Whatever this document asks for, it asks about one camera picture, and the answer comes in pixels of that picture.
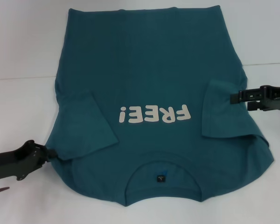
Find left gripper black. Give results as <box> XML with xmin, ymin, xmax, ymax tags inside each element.
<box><xmin>0</xmin><ymin>140</ymin><xmax>58</xmax><ymax>182</ymax></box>

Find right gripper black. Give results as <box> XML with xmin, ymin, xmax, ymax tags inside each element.
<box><xmin>230</xmin><ymin>85</ymin><xmax>280</xmax><ymax>112</ymax></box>

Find teal t-shirt with FREE print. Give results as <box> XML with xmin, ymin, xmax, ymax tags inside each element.
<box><xmin>46</xmin><ymin>7</ymin><xmax>275</xmax><ymax>208</ymax></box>

